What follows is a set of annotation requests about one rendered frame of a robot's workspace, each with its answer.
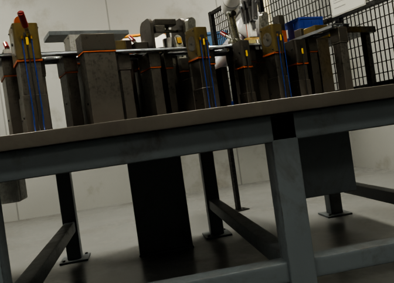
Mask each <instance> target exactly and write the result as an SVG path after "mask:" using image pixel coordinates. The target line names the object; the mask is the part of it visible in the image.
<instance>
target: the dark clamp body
mask: <svg viewBox="0 0 394 283"><path fill-rule="evenodd" d="M132 47H133V49H145V48H149V45H148V42H135V43H133V44H132ZM133 63H134V71H135V79H136V84H137V92H138V101H139V105H140V113H141V117H147V109H146V105H145V97H144V89H143V84H142V76H141V73H140V68H139V64H138V60H133Z"/></svg>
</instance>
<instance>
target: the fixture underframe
mask: <svg viewBox="0 0 394 283"><path fill-rule="evenodd" d="M387 125H394V98H388V99H383V100H375V101H366V102H361V103H353V104H345V105H337V106H332V107H324V108H315V109H310V110H302V111H294V112H286V113H281V114H273V115H265V116H259V117H251V118H243V119H238V120H230V121H222V122H214V123H209V124H201V125H193V126H187V127H179V128H171V129H163V130H158V131H150V132H142V133H137V134H128V135H120V136H115V137H107V138H99V139H91V140H86V141H77V142H69V143H65V144H56V145H48V146H40V147H35V148H26V149H19V150H14V151H5V152H0V283H13V282H12V274H11V266H10V262H9V254H8V246H7V241H6V233H5V225H4V217H3V212H2V204H7V203H15V202H20V201H22V200H23V199H26V198H27V197H28V194H27V190H26V182H25V179H29V178H37V177H41V176H49V175H56V182H57V190H58V195H59V203H60V211H61V216H62V224H63V225H62V226H61V228H60V229H59V230H58V232H57V233H56V234H55V235H54V236H53V237H52V239H51V240H50V241H49V242H48V243H47V244H46V246H45V247H44V248H43V250H42V251H41V252H40V253H39V254H38V255H37V257H36V258H35V259H34V260H33V261H32V262H31V264H30V265H29V266H28V267H27V269H26V270H25V271H24V272H23V273H22V275H21V276H20V277H19V278H18V279H17V280H16V281H15V283H43V282H44V280H45V279H46V277H47V276H48V274H49V273H50V271H51V269H52V268H53V266H54V265H55V263H56V261H57V260H58V258H59V257H60V255H61V254H62V252H63V250H64V249H65V248H66V252H67V256H66V257H63V259H62V260H61V262H60V265H66V264H73V263H77V262H83V261H88V260H89V257H90V254H91V253H90V252H89V253H88V252H85V253H83V251H82V246H81V238H80V230H79V222H78V218H77V210H76V202H75V197H74V189H73V181H72V172H77V171H85V170H89V169H97V168H105V167H109V166H117V165H125V164H129V163H137V162H145V161H152V160H157V159H165V158H172V157H177V156H185V155H192V154H199V162H200V167H201V175H202V183H203V191H204V196H205V204H206V212H207V217H208V225H209V232H204V233H202V234H203V236H204V237H205V238H206V239H207V240H210V239H214V238H220V237H227V236H232V233H231V232H230V231H229V230H228V229H226V228H223V221H224V222H225V223H227V224H228V225H229V226H230V227H231V228H232V229H234V230H235V231H236V232H237V233H238V234H240V235H241V236H242V237H243V238H244V239H245V240H246V241H248V242H249V243H250V244H251V245H252V246H253V247H254V248H256V249H257V250H258V251H259V252H261V253H262V254H263V255H264V256H265V257H266V258H267V259H269V260H267V261H261V262H255V263H251V264H245V265H239V266H235V267H229V268H223V269H219V270H213V271H207V272H202V273H197V274H192V275H186V276H181V277H176V278H170V279H163V280H160V281H154V282H148V283H318V281H317V277H321V276H325V275H330V274H336V273H339V272H345V271H351V270H357V269H360V268H366V267H372V266H376V265H381V264H387V263H391V262H394V237H390V238H384V239H380V240H374V241H369V242H364V243H359V244H353V245H348V246H343V247H337V248H330V249H327V250H321V251H315V252H313V243H312V238H311V230H310V222H309V217H308V209H307V201H306V199H307V198H311V197H318V196H324V198H325V206H326V212H320V213H318V214H319V215H321V216H324V217H326V218H329V219H330V218H334V217H340V216H346V215H350V214H352V212H349V211H346V210H343V209H342V201H341V193H342V192H344V193H349V194H352V195H356V196H361V197H365V198H368V199H373V200H378V201H381V202H386V203H390V204H394V189H391V188H386V187H380V186H374V185H367V184H364V183H358V182H356V181H355V172H354V164H353V160H352V151H351V143H350V138H349V131H355V130H360V129H368V128H375V127H383V126H387ZM260 144H265V149H266V157H267V165H268V170H269V178H270V186H271V194H272V199H273V207H274V215H275V220H276V228H277V236H278V238H277V237H276V236H274V235H273V234H271V233H270V232H268V231H267V230H265V229H264V228H262V227H260V226H259V225H258V224H256V223H255V222H253V221H251V220H250V219H248V218H247V217H245V216H244V215H242V214H241V213H239V212H238V211H236V210H235V209H233V208H232V207H230V206H228V205H227V204H226V203H224V202H222V201H221V200H220V199H219V191H218V183H217V178H216V171H215V163H214V157H213V151H220V150H224V149H232V148H240V147H244V146H252V145H260Z"/></svg>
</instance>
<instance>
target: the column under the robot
mask: <svg viewBox="0 0 394 283"><path fill-rule="evenodd" d="M127 167H128V175H129V180H130V188H131V195H132V200H133V208H134V216H135V224H136V229H137V237H138V245H139V254H140V257H146V256H150V255H156V254H162V253H168V252H173V251H179V250H186V249H189V248H194V245H193V242H192V234H191V227H190V222H189V213H188V205H187V201H186V193H185V185H184V177H183V172H182V164H181V157H180V156H177V157H172V158H165V159H157V160H152V161H145V162H137V163H129V164H127Z"/></svg>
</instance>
